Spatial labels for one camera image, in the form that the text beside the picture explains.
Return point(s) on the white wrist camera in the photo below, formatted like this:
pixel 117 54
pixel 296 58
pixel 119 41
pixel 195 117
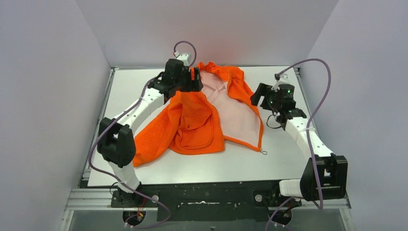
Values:
pixel 184 57
pixel 281 79

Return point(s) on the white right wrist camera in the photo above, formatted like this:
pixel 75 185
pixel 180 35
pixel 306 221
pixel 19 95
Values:
pixel 281 79

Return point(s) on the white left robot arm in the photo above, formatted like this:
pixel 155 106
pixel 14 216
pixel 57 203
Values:
pixel 115 140

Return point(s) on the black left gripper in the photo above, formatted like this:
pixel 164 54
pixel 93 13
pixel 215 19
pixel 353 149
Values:
pixel 187 78

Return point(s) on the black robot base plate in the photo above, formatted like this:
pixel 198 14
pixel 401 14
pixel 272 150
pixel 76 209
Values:
pixel 221 201

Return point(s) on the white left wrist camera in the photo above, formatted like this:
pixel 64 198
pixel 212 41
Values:
pixel 184 57

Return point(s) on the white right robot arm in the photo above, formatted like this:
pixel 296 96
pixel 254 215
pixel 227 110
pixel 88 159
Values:
pixel 325 173

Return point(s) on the orange zip-up jacket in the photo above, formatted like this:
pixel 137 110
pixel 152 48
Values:
pixel 201 122

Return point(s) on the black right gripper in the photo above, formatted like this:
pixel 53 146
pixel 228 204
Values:
pixel 262 91

